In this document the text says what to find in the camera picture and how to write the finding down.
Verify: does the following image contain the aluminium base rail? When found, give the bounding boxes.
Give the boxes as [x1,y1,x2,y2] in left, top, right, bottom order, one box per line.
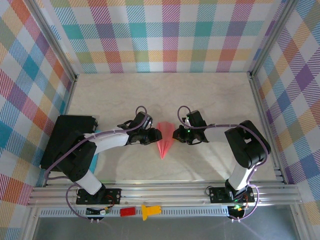
[26,181,304,208]

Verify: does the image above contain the aluminium side rail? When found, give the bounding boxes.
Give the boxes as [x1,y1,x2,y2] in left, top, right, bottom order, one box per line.
[247,72,287,185]
[42,73,80,188]

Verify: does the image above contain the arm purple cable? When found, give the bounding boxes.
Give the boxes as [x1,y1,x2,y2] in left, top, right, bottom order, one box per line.
[176,105,272,223]
[44,105,149,222]

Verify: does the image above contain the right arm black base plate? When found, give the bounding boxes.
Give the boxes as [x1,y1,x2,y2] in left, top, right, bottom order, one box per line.
[208,186,256,204]

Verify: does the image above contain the pink paper sheet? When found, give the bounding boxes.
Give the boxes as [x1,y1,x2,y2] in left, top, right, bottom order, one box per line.
[155,121,176,160]

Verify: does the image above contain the aluminium frame leg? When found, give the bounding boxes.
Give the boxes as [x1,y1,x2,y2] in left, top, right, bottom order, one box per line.
[290,206,310,240]
[21,206,39,240]

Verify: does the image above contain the black round disc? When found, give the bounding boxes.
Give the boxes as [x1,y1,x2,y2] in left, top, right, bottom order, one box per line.
[228,209,246,220]

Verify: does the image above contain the red plastic block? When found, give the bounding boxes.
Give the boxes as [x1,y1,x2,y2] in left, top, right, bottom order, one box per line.
[119,206,137,217]

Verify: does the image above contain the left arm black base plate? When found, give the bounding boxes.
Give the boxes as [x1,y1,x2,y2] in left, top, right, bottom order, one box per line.
[76,187,123,206]

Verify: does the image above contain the yellow plastic tool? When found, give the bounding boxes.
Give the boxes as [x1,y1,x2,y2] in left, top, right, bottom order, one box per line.
[141,204,162,222]

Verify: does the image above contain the black flat case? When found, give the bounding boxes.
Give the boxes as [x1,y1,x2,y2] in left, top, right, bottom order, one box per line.
[39,114,98,173]

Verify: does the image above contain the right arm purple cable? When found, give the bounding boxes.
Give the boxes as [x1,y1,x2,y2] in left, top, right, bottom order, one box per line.
[176,105,272,223]

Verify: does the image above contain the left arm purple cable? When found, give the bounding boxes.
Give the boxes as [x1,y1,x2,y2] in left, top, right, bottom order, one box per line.
[44,105,149,222]

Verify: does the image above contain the aluminium corner post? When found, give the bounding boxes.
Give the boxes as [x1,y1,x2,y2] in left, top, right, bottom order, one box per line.
[26,0,79,81]
[247,0,300,77]

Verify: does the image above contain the slotted metal cable tray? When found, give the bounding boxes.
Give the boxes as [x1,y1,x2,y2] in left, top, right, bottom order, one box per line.
[39,206,230,218]

